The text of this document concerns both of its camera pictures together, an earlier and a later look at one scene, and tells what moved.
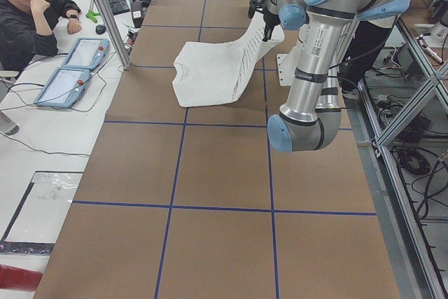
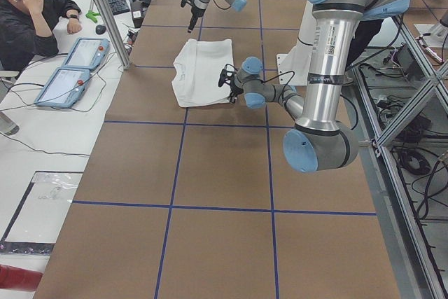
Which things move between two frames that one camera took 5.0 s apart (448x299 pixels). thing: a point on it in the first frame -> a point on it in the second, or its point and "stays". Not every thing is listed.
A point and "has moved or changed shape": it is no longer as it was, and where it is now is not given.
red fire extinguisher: (15, 278) stays
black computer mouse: (100, 29) stays
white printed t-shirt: (211, 73) has moved or changed shape
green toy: (91, 15) stays
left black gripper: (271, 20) -> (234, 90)
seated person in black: (29, 19) stays
